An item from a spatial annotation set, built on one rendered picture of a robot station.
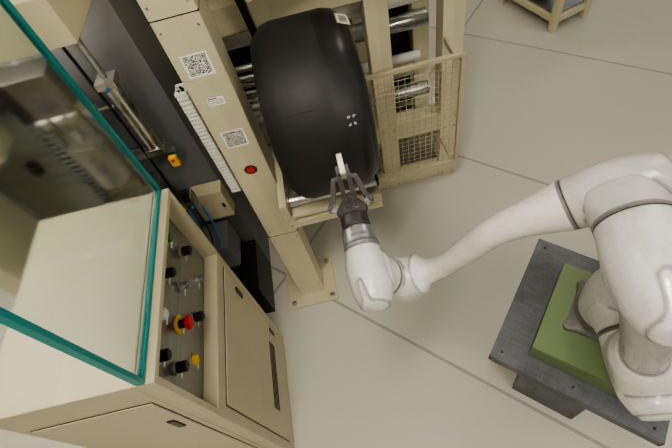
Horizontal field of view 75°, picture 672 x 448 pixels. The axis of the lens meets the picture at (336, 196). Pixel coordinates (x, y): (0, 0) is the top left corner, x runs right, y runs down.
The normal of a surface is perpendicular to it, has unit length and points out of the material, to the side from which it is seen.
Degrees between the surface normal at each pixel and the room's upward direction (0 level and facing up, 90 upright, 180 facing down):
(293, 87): 36
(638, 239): 29
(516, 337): 0
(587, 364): 2
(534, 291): 0
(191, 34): 90
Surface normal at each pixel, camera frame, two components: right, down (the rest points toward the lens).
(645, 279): -0.76, -0.26
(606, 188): -0.69, -0.54
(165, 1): 0.18, 0.77
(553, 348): -0.21, -0.58
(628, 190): -0.52, -0.61
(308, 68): -0.07, -0.15
